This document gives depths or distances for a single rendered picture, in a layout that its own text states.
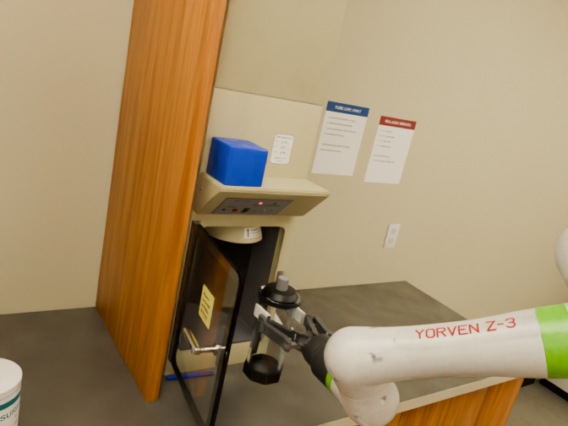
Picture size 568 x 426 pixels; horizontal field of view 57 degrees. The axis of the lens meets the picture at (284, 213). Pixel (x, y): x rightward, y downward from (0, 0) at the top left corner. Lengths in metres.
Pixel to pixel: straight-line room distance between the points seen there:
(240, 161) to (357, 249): 1.21
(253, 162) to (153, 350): 0.51
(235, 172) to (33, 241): 0.73
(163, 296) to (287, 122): 0.53
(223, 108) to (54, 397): 0.79
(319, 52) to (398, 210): 1.17
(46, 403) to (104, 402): 0.13
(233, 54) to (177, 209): 0.37
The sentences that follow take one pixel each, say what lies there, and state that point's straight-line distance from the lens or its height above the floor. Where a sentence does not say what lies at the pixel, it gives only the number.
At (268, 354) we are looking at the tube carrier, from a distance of 1.32.
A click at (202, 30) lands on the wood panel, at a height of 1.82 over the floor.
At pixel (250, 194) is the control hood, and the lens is 1.22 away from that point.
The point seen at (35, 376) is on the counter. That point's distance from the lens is 1.48.
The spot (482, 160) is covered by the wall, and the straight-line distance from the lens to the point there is 2.73.
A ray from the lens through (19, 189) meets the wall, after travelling 1.63.
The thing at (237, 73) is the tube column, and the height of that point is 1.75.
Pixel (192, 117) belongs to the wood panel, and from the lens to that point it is 1.13.
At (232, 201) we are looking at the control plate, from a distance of 1.23.
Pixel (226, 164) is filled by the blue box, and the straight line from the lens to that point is 1.17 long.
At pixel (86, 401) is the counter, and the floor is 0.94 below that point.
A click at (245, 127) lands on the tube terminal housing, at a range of 1.29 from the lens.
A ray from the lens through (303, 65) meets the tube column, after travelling 1.35.
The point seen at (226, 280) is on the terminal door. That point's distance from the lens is 1.09.
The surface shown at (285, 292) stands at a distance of 1.27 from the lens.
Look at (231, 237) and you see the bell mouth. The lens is 1.40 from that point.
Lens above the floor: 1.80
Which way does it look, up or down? 16 degrees down
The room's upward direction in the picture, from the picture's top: 13 degrees clockwise
